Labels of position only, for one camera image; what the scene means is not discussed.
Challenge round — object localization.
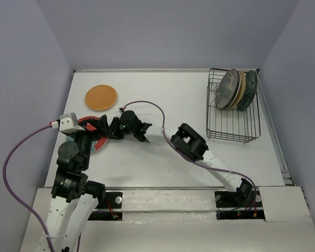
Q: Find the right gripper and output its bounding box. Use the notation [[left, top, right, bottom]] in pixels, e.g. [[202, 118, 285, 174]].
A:
[[103, 117, 135, 140]]

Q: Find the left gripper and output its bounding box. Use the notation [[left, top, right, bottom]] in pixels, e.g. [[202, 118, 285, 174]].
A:
[[68, 113, 110, 169]]

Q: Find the red teal floral plate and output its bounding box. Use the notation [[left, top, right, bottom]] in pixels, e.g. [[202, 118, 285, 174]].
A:
[[78, 116, 108, 154]]

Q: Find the orange woven round plate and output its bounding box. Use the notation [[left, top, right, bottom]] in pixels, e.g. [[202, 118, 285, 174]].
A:
[[85, 85, 118, 111]]

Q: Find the grey deer plate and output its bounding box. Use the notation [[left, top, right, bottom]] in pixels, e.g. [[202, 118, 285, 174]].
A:
[[215, 69, 239, 109]]

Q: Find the beige bird plate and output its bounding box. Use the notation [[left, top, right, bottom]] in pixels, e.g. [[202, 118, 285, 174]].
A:
[[231, 71, 246, 108]]

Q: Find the dark blue glazed plate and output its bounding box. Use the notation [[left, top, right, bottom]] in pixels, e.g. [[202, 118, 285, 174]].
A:
[[237, 70, 258, 111]]

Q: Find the white plate teal rim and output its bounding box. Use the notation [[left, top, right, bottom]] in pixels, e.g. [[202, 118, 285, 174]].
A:
[[225, 78, 242, 109]]

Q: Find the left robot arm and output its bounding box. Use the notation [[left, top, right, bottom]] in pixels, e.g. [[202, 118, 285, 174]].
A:
[[36, 113, 110, 251]]

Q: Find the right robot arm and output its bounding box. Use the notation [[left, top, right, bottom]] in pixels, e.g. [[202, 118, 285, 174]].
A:
[[110, 110, 256, 208]]

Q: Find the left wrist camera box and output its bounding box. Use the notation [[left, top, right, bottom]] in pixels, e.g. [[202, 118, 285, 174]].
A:
[[59, 112, 85, 134]]

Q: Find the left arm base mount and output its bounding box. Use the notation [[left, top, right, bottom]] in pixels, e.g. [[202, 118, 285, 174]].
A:
[[88, 191, 123, 221]]

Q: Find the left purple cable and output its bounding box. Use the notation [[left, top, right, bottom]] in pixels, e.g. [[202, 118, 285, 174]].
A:
[[3, 123, 61, 252]]

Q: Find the black wire dish rack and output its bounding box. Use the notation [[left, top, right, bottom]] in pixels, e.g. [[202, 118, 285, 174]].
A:
[[206, 68, 261, 143]]

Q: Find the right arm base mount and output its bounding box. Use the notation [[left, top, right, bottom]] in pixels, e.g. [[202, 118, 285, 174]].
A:
[[215, 190, 265, 220]]

